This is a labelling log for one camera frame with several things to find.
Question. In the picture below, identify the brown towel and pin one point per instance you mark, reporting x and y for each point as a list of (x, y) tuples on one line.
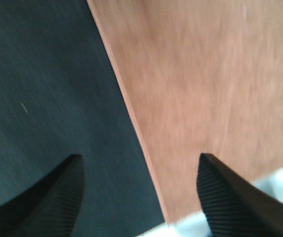
[(198, 76)]

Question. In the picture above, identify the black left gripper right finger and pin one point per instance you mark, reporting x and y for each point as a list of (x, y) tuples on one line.
[(232, 206)]

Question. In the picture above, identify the black table cloth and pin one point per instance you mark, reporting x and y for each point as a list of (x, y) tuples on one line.
[(59, 96)]

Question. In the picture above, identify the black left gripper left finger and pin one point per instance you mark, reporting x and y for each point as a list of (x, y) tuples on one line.
[(50, 207)]

